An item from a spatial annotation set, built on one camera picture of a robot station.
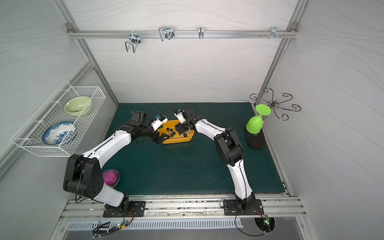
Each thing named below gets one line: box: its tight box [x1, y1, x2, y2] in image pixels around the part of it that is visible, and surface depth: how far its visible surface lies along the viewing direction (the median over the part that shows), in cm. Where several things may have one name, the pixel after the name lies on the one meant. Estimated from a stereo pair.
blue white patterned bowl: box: [42, 121, 77, 145], surface depth 64 cm
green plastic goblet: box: [245, 104, 272, 135], surface depth 80 cm
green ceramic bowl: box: [64, 96, 92, 117], surface depth 72 cm
